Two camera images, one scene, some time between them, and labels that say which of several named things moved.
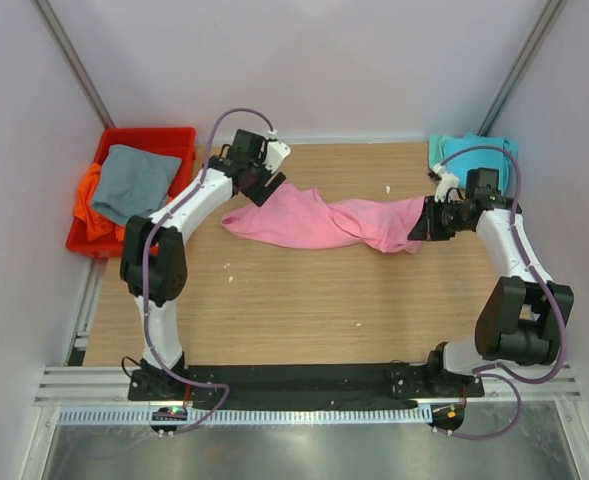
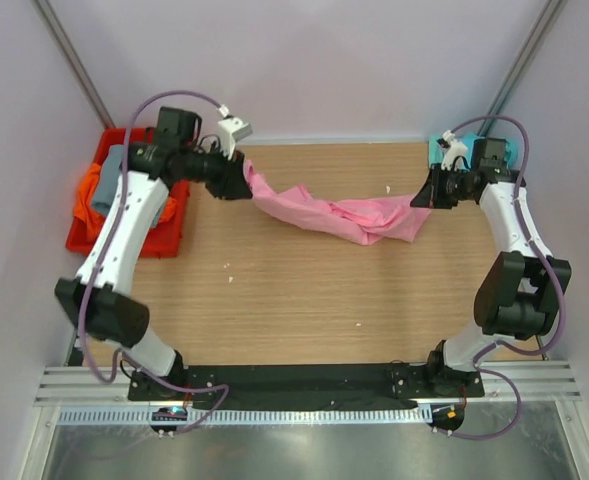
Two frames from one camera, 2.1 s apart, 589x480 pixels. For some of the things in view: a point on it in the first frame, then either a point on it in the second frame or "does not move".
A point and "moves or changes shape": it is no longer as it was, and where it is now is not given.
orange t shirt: (98, 226) does not move
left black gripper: (259, 194) to (232, 183)
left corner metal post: (71, 55) does not move
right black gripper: (427, 228) to (430, 195)
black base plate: (264, 383) does not move
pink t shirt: (297, 216) moves or changes shape
